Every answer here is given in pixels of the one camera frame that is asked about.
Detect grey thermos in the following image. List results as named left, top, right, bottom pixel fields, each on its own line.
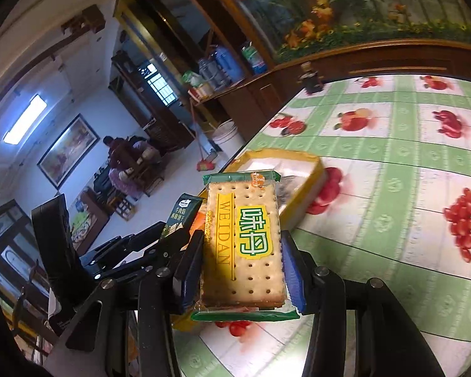
left=197, top=57, right=221, bottom=91

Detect white plastic bucket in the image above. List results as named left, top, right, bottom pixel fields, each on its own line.
left=210, top=120, right=246, bottom=155

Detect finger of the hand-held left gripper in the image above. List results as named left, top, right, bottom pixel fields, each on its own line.
left=93, top=229, right=192, bottom=282
left=79, top=222, right=168, bottom=268

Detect glass display artificial flowers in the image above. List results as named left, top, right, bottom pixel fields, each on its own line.
left=219, top=0, right=471, bottom=64

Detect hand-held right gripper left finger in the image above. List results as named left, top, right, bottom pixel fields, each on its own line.
left=43, top=229, right=205, bottom=377

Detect clear packet dark snacks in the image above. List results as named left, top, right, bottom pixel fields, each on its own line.
left=276, top=174, right=311, bottom=205

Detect red white carton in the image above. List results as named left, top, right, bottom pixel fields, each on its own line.
left=188, top=82, right=215, bottom=101

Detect ceiling light panel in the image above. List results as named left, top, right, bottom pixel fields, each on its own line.
left=3, top=93, right=48, bottom=146

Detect dark glass jar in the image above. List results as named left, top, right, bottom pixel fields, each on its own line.
left=299, top=61, right=325, bottom=96

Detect dark green snack packet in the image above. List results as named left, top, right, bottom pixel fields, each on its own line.
left=158, top=192, right=205, bottom=241

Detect green white bag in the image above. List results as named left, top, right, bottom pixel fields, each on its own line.
left=181, top=70, right=203, bottom=88

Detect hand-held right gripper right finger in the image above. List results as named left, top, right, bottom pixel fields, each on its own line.
left=280, top=230, right=445, bottom=377

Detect barred window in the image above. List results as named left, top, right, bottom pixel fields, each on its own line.
left=144, top=72, right=178, bottom=107

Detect framed wall picture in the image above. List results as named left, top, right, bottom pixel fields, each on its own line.
left=36, top=113, right=101, bottom=190

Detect blue thermos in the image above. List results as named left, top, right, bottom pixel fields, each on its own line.
left=213, top=44, right=245, bottom=84

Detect blue label water bottle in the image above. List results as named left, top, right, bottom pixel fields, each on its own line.
left=241, top=42, right=268, bottom=75

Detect wooden cabinet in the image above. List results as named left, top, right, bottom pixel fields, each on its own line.
left=187, top=38, right=471, bottom=135

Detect yellow cardboard box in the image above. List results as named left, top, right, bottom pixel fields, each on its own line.
left=172, top=148, right=325, bottom=331

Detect red broom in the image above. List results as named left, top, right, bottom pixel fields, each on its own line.
left=189, top=105, right=217, bottom=172

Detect green label cracker packet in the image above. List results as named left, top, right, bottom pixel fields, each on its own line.
left=189, top=168, right=301, bottom=321

